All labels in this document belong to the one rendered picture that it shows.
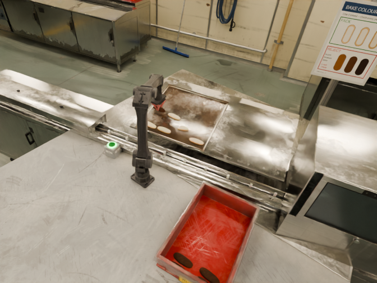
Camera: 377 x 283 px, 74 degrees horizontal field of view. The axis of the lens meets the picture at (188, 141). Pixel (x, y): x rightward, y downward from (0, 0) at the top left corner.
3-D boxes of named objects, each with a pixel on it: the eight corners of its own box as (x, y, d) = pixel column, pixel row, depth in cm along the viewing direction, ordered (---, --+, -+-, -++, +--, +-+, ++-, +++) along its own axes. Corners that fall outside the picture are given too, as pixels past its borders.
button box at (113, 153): (105, 159, 161) (102, 146, 153) (112, 151, 166) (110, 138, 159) (115, 163, 159) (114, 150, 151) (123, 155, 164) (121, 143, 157)
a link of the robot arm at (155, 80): (132, 98, 123) (154, 100, 123) (132, 86, 120) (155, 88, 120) (149, 81, 162) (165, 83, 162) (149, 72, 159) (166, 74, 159)
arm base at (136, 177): (129, 178, 147) (145, 188, 142) (128, 168, 141) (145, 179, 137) (140, 169, 152) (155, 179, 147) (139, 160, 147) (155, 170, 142)
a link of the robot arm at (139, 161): (135, 173, 141) (145, 174, 141) (134, 161, 134) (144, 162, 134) (139, 161, 148) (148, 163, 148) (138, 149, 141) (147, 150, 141)
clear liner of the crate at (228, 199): (152, 266, 111) (152, 256, 104) (201, 190, 144) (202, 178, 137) (223, 310, 100) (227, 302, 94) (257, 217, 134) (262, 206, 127)
